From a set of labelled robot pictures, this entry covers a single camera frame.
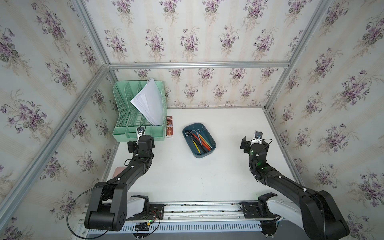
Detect red hex key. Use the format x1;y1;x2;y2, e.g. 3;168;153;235
188;130;213;152

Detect long black hex key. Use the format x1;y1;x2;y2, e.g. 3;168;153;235
184;129;211;153

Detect teal plastic storage box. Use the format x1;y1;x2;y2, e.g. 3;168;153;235
182;123;217;159

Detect orange hex key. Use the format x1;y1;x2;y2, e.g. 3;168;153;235
196;131;212;151

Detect thin black hex key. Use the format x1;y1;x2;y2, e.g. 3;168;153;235
186;131;209;153

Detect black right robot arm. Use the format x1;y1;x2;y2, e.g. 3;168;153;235
240;138;350;240

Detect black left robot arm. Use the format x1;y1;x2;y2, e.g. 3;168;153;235
85;135;155;232

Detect pink object beside table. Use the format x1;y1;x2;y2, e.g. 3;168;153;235
113;167;127;180

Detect green mesh file organizer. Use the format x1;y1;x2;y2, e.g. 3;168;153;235
113;81;168;143

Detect white paper sheets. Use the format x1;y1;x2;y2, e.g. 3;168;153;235
130;78;165;126

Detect white ventilation grille strip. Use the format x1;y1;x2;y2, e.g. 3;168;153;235
108;221;262;234

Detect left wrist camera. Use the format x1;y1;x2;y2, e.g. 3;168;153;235
137;126;146;140

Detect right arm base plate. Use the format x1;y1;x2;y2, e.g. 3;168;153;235
239;201;281;219

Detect aluminium front rail frame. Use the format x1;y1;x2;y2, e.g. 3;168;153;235
70;200;340;240

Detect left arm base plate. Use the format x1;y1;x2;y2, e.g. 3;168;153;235
126;203;165;221

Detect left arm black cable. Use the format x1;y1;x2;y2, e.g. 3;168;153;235
65;179;121;240

